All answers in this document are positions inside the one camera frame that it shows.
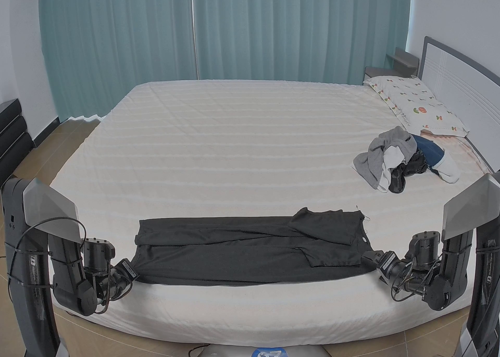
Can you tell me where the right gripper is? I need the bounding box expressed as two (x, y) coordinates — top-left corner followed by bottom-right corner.
(362, 250), (407, 286)

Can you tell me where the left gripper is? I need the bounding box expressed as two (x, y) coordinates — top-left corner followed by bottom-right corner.
(109, 258), (140, 296)

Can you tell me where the black T-shirt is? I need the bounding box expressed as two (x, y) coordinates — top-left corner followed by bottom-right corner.
(131, 208), (375, 286)

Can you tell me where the pile of clothes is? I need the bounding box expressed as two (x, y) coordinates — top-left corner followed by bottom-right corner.
(353, 126), (461, 194)

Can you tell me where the bed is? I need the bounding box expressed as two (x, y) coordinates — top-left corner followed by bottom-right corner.
(39, 36), (500, 348)

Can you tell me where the white printed pillow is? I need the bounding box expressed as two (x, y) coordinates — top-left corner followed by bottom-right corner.
(363, 75), (469, 137)

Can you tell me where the black chest of drawers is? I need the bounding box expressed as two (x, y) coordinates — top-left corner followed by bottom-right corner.
(0, 98), (34, 180)

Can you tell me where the grey bedside table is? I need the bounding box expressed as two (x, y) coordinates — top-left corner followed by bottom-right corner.
(364, 47), (420, 78)

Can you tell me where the blue-green curtain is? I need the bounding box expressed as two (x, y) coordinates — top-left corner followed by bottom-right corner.
(39, 0), (200, 121)
(193, 0), (411, 84)

